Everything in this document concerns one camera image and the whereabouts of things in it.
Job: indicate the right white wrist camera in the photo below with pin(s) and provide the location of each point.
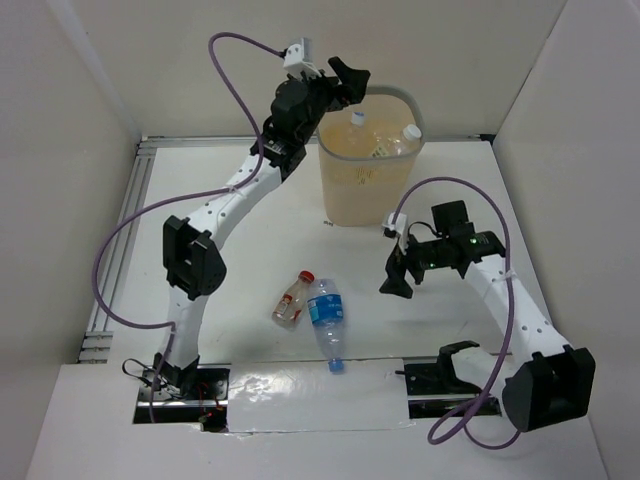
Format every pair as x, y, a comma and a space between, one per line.
396, 227

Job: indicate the red cap bottle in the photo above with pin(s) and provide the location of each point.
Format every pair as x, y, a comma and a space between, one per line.
290, 305

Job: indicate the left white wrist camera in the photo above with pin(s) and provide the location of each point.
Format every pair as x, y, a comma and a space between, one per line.
297, 59

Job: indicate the blue label water bottle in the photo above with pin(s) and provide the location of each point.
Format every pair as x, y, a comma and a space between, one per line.
327, 317

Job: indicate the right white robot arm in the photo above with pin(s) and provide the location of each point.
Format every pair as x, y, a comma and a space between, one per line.
546, 381

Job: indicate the clear bottle white cap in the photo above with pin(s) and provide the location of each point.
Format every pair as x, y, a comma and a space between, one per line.
348, 139

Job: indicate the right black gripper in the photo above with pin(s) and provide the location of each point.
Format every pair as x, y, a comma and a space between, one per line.
396, 268

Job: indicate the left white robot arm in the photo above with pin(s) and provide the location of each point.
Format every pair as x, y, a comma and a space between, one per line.
192, 245

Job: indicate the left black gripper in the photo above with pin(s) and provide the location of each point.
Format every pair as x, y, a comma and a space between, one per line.
335, 87

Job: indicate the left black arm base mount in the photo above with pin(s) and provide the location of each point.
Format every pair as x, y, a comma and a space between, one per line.
204, 402

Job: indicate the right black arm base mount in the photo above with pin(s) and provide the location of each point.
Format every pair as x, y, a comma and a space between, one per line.
431, 387

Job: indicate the aluminium frame rail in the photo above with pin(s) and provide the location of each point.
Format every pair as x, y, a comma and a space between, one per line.
285, 233

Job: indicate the beige plastic waste bin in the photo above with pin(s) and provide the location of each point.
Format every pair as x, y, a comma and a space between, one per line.
346, 202

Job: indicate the beige label clear bottle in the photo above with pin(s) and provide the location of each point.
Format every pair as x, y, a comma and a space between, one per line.
393, 151

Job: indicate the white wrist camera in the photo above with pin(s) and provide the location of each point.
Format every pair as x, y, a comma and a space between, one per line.
297, 59
396, 227

